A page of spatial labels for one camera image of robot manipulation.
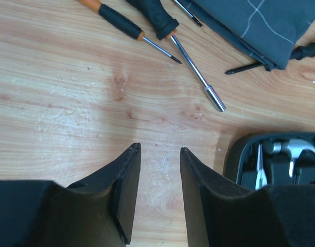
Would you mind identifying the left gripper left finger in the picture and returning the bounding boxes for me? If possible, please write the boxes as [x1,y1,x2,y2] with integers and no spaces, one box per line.
[0,143,141,246]

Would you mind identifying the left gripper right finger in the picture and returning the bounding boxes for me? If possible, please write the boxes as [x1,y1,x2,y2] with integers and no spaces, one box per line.
[180,147,315,246]

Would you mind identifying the orange handled pliers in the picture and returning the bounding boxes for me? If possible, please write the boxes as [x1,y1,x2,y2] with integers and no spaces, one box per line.
[255,144,268,190]

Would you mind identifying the black plastic tool case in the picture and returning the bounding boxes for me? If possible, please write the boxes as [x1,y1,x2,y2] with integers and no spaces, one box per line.
[223,132,315,189]

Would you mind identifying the claw hammer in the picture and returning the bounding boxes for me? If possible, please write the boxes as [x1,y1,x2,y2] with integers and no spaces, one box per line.
[265,138,315,178]

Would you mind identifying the black handled nut driver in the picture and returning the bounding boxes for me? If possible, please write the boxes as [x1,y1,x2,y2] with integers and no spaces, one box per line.
[127,0,226,112]

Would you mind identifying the grey folded cloth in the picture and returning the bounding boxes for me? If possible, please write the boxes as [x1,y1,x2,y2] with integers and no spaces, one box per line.
[181,0,315,71]

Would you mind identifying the small black screwdriver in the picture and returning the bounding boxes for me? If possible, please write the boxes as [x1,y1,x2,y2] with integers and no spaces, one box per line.
[173,0,202,27]
[79,0,182,64]

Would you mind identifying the orange black screwdriver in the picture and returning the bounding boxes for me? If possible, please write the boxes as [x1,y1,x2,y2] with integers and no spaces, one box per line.
[224,37,315,76]

